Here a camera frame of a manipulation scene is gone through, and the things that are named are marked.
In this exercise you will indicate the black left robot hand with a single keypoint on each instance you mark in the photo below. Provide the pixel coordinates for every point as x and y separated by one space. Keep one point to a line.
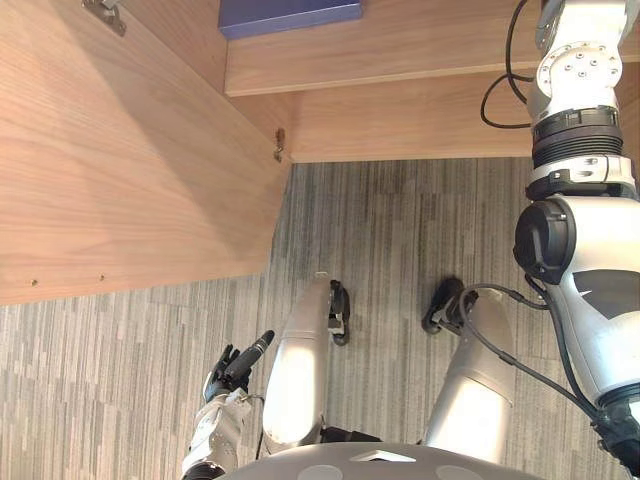
239 368

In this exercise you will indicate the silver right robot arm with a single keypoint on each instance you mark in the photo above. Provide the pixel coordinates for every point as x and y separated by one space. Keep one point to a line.
575 125

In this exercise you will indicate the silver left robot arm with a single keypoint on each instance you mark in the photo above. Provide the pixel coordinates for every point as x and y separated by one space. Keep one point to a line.
210 457

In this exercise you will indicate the metal cabinet door hinge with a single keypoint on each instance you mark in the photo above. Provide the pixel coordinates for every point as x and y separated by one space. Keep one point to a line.
279 145
107 12

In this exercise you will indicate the wooden cabinet door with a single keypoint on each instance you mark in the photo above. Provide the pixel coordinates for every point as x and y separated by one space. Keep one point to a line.
125 165

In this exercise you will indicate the wooden office cabinet body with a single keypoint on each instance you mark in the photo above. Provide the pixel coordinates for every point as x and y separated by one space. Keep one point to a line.
400 120

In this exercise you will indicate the blue folder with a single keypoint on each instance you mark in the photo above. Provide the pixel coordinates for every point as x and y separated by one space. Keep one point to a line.
285 15

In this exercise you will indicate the silver left robot leg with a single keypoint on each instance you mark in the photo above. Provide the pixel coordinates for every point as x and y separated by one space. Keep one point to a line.
297 365

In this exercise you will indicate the dark left robot foot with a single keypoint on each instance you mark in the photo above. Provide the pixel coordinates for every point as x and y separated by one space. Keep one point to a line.
340 305

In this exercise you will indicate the dark robot foot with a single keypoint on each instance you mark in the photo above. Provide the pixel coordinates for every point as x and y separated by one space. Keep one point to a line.
340 305
442 305

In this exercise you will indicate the grey robot torso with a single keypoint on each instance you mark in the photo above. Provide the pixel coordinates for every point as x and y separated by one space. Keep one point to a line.
360 465

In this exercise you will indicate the dark right robot foot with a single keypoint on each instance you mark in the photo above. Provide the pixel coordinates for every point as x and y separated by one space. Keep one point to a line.
442 305

